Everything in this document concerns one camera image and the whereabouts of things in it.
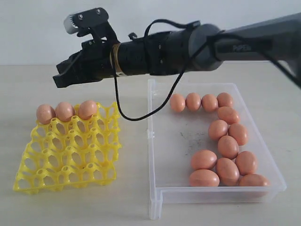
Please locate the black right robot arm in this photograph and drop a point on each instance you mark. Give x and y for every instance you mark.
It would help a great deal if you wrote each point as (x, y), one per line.
(192, 47)

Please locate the clear plastic bin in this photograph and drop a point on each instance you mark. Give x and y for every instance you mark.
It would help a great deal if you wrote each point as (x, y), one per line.
(174, 137)

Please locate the brown egg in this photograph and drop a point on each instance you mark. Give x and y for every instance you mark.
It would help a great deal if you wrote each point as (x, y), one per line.
(204, 177)
(246, 163)
(227, 171)
(225, 99)
(228, 114)
(64, 111)
(228, 147)
(209, 103)
(45, 113)
(177, 102)
(87, 109)
(239, 133)
(217, 129)
(203, 159)
(193, 101)
(254, 180)

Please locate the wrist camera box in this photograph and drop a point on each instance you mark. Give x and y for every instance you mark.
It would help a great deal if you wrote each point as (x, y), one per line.
(94, 22)

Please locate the yellow plastic egg tray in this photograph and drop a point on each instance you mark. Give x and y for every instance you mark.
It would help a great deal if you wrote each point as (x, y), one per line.
(74, 153)

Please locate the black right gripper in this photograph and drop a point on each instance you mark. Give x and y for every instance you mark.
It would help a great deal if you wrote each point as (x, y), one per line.
(90, 64)

